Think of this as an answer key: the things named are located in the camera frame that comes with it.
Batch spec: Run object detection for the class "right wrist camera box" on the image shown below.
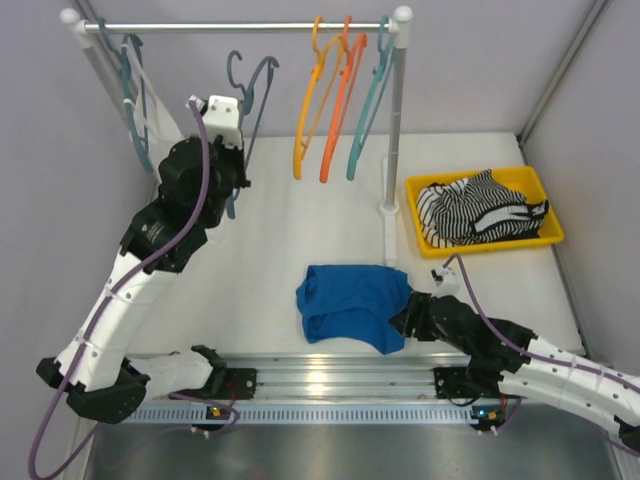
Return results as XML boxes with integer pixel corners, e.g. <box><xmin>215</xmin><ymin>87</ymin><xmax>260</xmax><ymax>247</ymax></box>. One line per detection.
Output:
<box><xmin>431</xmin><ymin>266</ymin><xmax>460</xmax><ymax>298</ymax></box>

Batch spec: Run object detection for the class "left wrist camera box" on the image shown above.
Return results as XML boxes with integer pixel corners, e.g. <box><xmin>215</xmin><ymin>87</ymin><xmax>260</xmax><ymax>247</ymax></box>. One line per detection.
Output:
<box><xmin>189</xmin><ymin>95</ymin><xmax>244</xmax><ymax>150</ymax></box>

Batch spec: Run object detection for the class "white hanging garment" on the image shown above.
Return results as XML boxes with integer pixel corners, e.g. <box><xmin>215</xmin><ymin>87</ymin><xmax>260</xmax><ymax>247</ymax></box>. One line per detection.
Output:
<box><xmin>121</xmin><ymin>43</ymin><xmax>184</xmax><ymax>148</ymax></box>

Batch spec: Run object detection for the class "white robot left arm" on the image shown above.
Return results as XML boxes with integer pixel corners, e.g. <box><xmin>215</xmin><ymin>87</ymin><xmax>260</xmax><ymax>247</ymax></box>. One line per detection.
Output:
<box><xmin>36</xmin><ymin>136</ymin><xmax>257</xmax><ymax>424</ymax></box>

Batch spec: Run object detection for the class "black white striped garment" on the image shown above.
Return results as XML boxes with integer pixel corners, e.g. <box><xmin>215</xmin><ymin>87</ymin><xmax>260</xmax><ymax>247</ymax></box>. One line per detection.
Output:
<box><xmin>415</xmin><ymin>170</ymin><xmax>550</xmax><ymax>249</ymax></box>

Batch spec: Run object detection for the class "teal hanger right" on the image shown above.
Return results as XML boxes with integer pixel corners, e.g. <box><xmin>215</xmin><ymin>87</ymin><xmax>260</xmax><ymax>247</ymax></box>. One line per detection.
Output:
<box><xmin>346</xmin><ymin>15</ymin><xmax>394</xmax><ymax>181</ymax></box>

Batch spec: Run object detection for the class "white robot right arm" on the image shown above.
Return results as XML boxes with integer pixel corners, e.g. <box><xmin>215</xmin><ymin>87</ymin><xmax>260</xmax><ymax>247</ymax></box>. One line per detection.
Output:
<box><xmin>390</xmin><ymin>292</ymin><xmax>639</xmax><ymax>454</ymax></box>

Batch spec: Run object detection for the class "teal hanger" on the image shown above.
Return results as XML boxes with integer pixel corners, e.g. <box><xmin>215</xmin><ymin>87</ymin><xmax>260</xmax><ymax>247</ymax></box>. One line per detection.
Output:
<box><xmin>95</xmin><ymin>17</ymin><xmax>156</xmax><ymax>174</ymax></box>
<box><xmin>346</xmin><ymin>15</ymin><xmax>394</xmax><ymax>181</ymax></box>

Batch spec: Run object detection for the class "slotted grey cable duct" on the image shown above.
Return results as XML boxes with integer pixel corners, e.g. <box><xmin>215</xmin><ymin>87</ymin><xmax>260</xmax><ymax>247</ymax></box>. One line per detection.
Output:
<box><xmin>125</xmin><ymin>402</ymin><xmax>516</xmax><ymax>426</ymax></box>

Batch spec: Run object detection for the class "orange hanger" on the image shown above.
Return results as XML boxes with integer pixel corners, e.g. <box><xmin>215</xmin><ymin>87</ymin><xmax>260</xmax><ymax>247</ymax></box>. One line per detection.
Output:
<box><xmin>319</xmin><ymin>15</ymin><xmax>367</xmax><ymax>183</ymax></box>

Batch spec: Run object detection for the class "teal hanger left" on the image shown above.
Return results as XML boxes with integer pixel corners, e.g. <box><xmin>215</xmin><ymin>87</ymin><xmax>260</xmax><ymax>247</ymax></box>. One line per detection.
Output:
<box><xmin>95</xmin><ymin>17</ymin><xmax>156</xmax><ymax>174</ymax></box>

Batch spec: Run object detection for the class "slate blue hanger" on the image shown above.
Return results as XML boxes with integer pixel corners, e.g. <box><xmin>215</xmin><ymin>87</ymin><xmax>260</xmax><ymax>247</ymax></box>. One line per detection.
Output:
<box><xmin>225</xmin><ymin>49</ymin><xmax>281</xmax><ymax>220</ymax></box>

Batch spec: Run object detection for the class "white clothes rack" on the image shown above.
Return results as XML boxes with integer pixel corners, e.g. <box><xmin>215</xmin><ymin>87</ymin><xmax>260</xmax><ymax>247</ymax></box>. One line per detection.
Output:
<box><xmin>60</xmin><ymin>1</ymin><xmax>413</xmax><ymax>267</ymax></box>

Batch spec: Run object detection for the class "yellow plastic tray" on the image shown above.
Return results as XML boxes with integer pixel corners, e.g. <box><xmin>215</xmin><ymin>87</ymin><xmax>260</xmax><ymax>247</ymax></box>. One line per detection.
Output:
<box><xmin>405</xmin><ymin>166</ymin><xmax>564</xmax><ymax>258</ymax></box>

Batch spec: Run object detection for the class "yellow hanger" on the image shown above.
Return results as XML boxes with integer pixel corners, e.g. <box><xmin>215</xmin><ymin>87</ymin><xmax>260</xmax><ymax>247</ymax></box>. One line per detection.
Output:
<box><xmin>292</xmin><ymin>15</ymin><xmax>345</xmax><ymax>180</ymax></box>

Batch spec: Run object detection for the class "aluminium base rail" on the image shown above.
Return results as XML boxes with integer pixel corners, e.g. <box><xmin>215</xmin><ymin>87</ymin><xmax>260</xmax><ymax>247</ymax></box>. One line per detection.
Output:
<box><xmin>223</xmin><ymin>351</ymin><xmax>469</xmax><ymax>403</ymax></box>

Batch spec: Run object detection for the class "blue tank top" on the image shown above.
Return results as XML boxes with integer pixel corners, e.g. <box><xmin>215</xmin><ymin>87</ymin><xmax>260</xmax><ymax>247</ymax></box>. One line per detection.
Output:
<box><xmin>296</xmin><ymin>264</ymin><xmax>412</xmax><ymax>355</ymax></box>

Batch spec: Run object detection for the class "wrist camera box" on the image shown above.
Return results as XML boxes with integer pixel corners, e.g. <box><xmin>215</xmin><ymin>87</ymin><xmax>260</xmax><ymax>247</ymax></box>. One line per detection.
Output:
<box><xmin>431</xmin><ymin>266</ymin><xmax>460</xmax><ymax>298</ymax></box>
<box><xmin>189</xmin><ymin>95</ymin><xmax>244</xmax><ymax>150</ymax></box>

